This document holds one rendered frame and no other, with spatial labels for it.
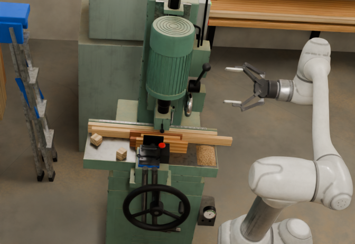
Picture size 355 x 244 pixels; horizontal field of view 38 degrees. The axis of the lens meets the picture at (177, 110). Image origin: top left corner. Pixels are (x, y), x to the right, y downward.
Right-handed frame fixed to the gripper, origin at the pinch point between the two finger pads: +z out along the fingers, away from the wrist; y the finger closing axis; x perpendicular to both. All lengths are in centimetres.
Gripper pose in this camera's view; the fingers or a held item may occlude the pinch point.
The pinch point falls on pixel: (227, 85)
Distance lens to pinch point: 210.4
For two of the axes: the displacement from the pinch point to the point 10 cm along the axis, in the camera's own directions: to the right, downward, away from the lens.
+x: 1.0, -1.5, -9.8
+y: 0.7, -9.8, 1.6
